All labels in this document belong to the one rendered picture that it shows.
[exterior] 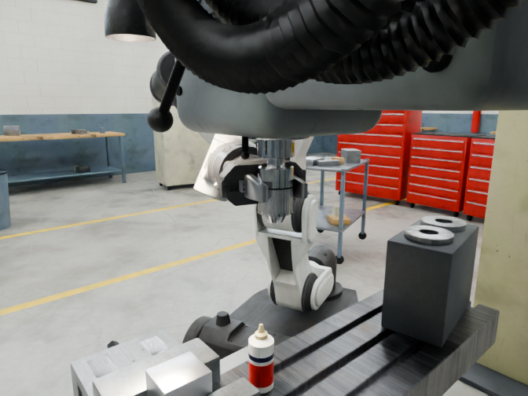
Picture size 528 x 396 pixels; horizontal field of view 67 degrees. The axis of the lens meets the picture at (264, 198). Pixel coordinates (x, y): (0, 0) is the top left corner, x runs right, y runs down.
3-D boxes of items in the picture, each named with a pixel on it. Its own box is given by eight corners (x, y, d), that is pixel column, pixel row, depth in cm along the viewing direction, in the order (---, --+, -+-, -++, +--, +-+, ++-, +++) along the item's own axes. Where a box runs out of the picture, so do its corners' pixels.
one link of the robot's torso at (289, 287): (281, 286, 162) (265, 181, 139) (328, 296, 153) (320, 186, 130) (265, 313, 150) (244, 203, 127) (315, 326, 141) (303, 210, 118)
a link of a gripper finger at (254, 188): (268, 207, 49) (250, 196, 54) (268, 181, 48) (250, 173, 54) (255, 208, 48) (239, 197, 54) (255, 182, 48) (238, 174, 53)
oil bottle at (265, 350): (243, 385, 64) (243, 323, 62) (262, 374, 67) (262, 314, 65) (259, 398, 61) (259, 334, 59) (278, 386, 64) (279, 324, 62)
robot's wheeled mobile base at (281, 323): (272, 299, 195) (273, 234, 187) (380, 325, 172) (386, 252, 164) (191, 375, 140) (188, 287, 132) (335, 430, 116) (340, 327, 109)
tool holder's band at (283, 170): (298, 171, 53) (298, 163, 53) (285, 177, 49) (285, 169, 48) (266, 169, 55) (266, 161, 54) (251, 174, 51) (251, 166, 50)
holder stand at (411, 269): (379, 327, 82) (386, 232, 77) (416, 289, 98) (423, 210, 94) (441, 349, 74) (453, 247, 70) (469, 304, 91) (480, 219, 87)
